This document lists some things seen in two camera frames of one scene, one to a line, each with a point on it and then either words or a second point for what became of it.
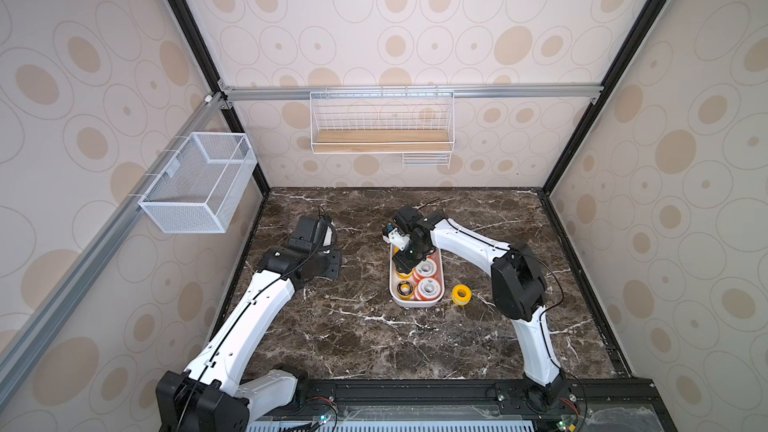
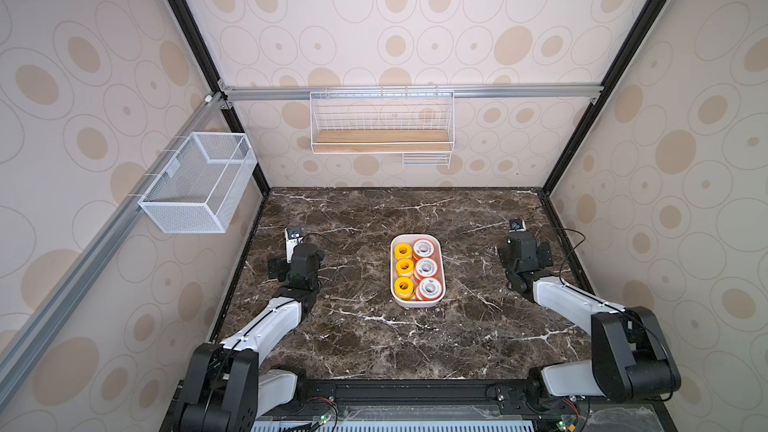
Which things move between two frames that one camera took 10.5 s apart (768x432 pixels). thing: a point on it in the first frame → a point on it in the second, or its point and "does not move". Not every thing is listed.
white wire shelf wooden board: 383,122 does not move
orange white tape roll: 427,289 does not move
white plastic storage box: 423,286 does not move
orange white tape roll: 425,269 does not move
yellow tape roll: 461,294 → 404,288
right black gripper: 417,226 → 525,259
